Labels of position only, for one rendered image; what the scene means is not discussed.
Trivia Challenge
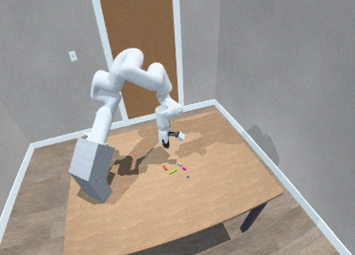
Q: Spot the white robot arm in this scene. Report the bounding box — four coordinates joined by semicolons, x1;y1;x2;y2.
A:
83;49;183;145

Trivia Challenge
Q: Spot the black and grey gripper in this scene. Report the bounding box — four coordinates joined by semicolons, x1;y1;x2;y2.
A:
158;127;171;148

